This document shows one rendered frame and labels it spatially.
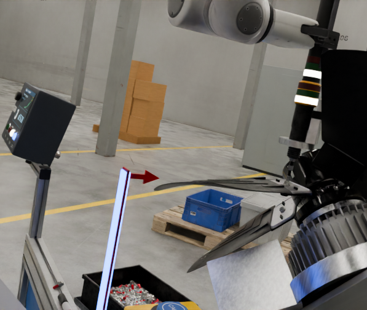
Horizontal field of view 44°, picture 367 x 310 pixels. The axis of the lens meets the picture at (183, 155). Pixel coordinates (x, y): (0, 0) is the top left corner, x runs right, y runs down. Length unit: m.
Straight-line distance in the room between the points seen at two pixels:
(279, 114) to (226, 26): 7.76
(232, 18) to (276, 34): 0.15
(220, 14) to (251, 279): 0.50
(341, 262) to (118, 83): 6.38
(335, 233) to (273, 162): 7.61
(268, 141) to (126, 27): 3.33
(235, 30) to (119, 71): 6.36
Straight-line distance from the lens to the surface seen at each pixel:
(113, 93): 7.07
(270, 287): 0.90
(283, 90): 8.44
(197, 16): 0.74
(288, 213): 1.02
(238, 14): 0.69
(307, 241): 0.89
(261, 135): 8.55
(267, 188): 0.85
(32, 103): 1.30
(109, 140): 7.12
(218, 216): 3.98
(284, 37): 0.82
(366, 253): 0.82
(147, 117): 9.06
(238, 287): 0.91
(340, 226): 0.86
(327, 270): 0.82
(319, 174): 0.96
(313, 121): 0.91
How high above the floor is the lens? 1.35
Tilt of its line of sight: 9 degrees down
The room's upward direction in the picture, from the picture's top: 11 degrees clockwise
